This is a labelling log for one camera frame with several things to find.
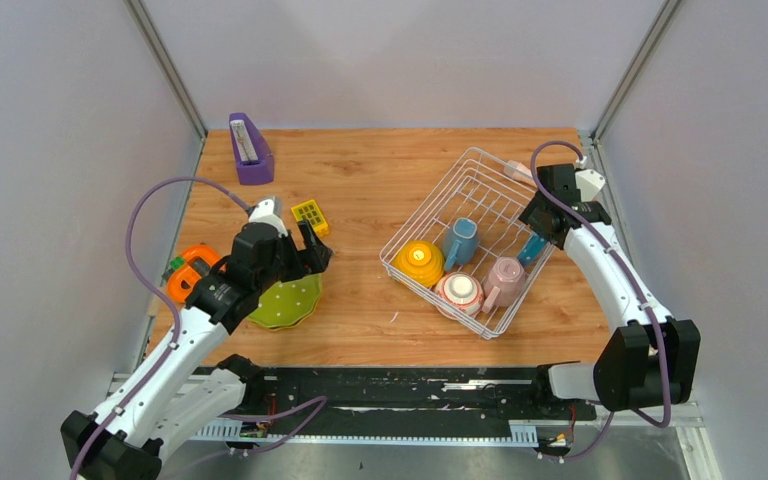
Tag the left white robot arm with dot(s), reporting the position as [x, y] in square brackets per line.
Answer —
[131, 433]

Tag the yellow toy block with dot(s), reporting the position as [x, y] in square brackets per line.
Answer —
[310, 211]

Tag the purple metronome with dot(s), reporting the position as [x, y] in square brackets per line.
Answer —
[253, 158]

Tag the white red patterned bowl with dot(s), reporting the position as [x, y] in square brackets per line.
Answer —
[462, 291]

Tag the blue ceramic mug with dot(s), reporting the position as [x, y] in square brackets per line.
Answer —
[460, 243]

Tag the white wire dish rack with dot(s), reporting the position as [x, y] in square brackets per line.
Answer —
[474, 187]

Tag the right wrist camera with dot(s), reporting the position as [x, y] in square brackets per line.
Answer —
[590, 183]

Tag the orange tape measure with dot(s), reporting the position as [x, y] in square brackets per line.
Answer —
[187, 268]

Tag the pink ceramic mug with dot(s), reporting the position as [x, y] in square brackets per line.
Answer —
[503, 283]

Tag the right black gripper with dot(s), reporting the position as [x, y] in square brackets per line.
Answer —
[530, 216]

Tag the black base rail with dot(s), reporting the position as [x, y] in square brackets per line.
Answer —
[483, 406]

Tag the pink white rack handle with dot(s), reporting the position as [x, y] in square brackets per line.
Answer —
[519, 172]

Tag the yellow polka dot plate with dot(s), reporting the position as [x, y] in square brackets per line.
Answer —
[279, 324]

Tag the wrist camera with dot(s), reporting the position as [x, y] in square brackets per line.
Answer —
[590, 183]
[268, 211]

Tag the blue polka dot plate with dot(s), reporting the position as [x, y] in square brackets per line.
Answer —
[531, 250]

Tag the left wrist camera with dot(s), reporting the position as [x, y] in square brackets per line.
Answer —
[268, 211]

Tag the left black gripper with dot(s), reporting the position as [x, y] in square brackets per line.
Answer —
[303, 260]

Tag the yellow ribbed bowl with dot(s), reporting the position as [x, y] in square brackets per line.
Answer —
[421, 261]

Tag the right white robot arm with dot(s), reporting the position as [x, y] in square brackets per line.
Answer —
[651, 357]

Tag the green polka dot plate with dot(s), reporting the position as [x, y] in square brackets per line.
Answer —
[292, 299]

